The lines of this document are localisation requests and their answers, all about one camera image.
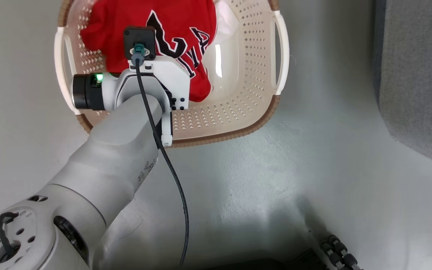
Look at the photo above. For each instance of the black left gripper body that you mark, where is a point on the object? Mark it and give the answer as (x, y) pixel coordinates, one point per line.
(167, 100)

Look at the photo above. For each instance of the black grey corrugated conduit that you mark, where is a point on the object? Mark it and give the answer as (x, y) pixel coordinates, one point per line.
(347, 257)
(332, 257)

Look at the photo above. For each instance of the cream perforated laundry basket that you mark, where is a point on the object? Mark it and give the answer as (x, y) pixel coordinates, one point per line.
(238, 97)

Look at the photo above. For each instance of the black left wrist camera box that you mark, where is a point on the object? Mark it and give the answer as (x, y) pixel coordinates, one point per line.
(139, 35)

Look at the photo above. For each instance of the grey fabric sofa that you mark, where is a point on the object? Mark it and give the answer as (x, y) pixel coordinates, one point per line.
(418, 75)

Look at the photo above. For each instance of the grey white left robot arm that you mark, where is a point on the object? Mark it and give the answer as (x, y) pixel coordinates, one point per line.
(114, 157)

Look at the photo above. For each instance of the red jersey with black number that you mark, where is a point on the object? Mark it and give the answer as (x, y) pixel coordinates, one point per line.
(118, 22)

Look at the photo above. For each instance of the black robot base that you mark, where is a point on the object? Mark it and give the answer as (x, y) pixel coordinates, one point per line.
(276, 264)

